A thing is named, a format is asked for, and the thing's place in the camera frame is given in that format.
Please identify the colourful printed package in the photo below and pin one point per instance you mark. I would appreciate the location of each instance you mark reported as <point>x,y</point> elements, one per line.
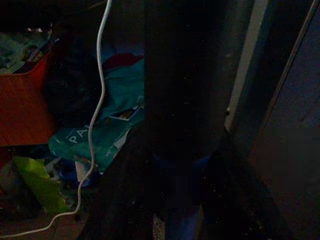
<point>20,50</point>

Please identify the red cloth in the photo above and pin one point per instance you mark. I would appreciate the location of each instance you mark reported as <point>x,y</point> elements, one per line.
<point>122,60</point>

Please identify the white door frame strip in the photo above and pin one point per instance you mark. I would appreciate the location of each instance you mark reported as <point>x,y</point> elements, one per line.
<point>246,62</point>

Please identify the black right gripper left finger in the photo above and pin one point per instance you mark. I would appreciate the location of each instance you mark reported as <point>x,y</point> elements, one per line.
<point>125,190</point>

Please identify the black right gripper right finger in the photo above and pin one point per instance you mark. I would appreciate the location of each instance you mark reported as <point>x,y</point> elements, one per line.
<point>240,200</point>

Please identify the red plastic box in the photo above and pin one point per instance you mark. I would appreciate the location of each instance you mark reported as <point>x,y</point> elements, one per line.
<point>22,105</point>

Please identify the lime green carton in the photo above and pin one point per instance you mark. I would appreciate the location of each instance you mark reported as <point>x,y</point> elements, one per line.
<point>40,185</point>

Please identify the black plastic bag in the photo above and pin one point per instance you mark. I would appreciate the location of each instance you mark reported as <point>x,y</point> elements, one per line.
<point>72,90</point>

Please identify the teal plastic bag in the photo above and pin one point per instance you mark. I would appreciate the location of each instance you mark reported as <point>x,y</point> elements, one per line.
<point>120,87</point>

